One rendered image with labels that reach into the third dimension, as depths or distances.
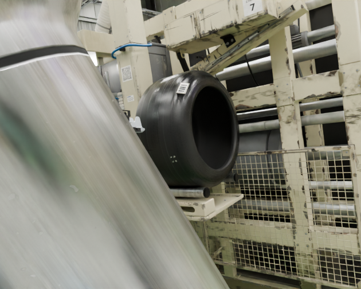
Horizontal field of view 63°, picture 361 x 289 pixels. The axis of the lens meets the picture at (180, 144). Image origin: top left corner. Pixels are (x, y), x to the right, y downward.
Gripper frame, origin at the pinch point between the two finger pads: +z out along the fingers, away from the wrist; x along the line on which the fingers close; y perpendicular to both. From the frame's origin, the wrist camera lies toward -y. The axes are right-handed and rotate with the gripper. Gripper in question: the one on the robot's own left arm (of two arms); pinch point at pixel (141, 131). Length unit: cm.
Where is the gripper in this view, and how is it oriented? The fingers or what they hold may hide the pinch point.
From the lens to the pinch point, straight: 117.0
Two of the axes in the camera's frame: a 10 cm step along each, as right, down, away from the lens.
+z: 6.1, -0.3, 7.9
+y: -0.8, -10.0, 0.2
